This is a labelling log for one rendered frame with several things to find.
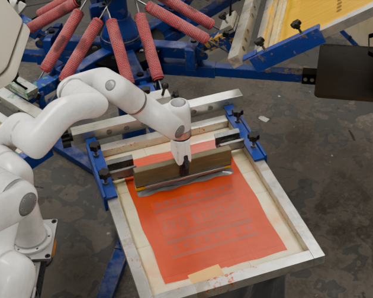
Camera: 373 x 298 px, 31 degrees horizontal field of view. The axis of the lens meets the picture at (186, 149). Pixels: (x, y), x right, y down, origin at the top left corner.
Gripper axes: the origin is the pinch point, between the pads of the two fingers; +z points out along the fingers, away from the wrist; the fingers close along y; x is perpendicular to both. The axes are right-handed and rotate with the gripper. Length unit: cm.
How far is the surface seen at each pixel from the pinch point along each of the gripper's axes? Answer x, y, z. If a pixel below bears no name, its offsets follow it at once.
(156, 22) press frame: 19, -102, -1
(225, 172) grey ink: 15.5, 2.3, 5.1
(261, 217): 19.1, 27.4, 5.6
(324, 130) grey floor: 121, -112, 99
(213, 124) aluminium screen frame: 19.6, -22.5, 2.1
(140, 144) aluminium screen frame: -10.0, -22.5, 3.5
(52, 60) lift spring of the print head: -33, -78, -7
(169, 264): -16.3, 36.1, 6.0
